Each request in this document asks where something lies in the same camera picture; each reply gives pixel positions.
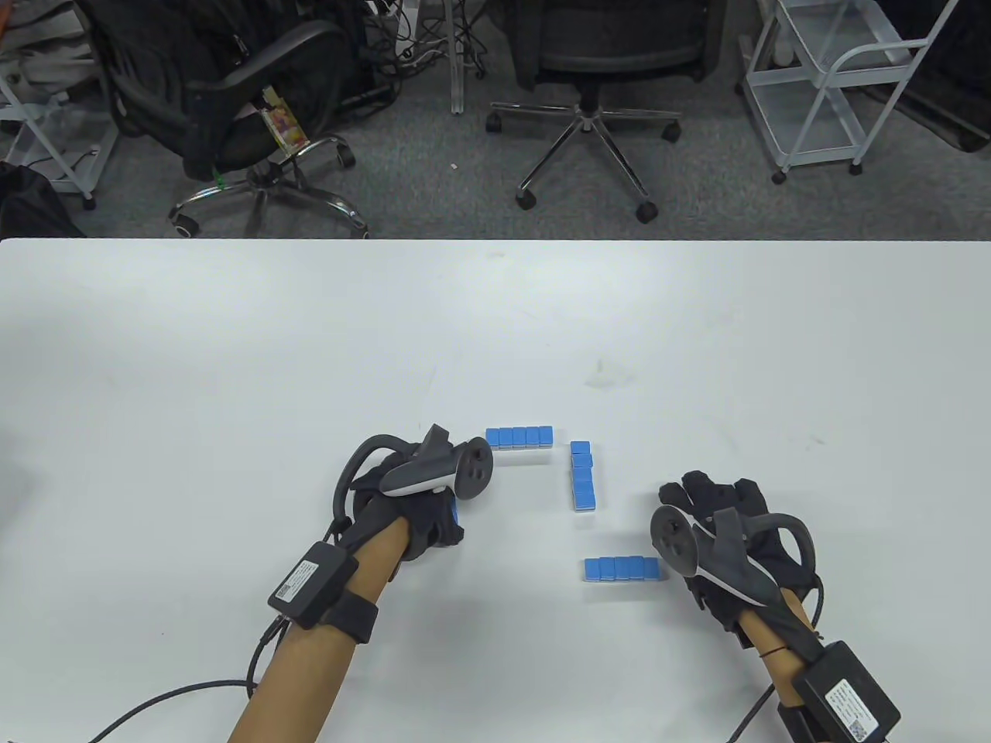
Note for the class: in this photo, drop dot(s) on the person's right hand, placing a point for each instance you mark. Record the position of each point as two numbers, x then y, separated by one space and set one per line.
720 491

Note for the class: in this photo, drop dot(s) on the person's left hand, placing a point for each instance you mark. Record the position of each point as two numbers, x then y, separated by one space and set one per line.
426 526

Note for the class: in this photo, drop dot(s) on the blue mahjong tile wall row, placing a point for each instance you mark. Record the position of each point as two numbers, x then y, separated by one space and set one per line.
519 437
454 515
615 569
583 480

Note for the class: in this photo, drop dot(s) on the person's left forearm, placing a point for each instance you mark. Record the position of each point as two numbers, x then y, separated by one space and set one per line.
310 681

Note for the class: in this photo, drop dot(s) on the plain black forearm box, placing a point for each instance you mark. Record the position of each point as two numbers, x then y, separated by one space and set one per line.
310 584

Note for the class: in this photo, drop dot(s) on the grey and white controller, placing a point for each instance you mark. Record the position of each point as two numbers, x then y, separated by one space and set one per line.
472 468
670 538

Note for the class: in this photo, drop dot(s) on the black box with white label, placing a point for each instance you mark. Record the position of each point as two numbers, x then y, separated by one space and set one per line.
848 693

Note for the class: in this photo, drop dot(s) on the white metal cart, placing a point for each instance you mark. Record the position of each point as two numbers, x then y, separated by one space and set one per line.
805 128

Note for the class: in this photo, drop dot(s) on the colourful snack packet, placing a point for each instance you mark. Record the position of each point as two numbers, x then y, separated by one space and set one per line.
282 124

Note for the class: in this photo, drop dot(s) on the black flat case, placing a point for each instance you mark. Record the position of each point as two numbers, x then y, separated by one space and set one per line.
956 101

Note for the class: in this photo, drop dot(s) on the black mesh office chair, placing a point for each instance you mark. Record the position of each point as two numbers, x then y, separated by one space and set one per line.
612 46

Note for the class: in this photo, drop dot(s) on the black chair with chrome base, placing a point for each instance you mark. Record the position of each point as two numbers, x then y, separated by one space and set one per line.
232 101

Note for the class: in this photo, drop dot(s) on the white metal rack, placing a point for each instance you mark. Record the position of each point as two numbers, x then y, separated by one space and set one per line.
73 166

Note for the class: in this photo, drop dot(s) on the black bag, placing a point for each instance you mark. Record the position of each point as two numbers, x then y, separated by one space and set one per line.
31 205

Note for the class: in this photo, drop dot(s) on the grey crumpled cloth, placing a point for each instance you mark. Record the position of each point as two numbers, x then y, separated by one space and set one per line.
35 58

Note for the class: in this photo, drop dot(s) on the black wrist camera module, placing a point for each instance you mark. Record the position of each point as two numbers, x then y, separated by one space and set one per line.
720 611
396 569

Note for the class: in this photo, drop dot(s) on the white desk leg post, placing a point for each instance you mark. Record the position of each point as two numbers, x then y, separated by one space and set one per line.
459 62

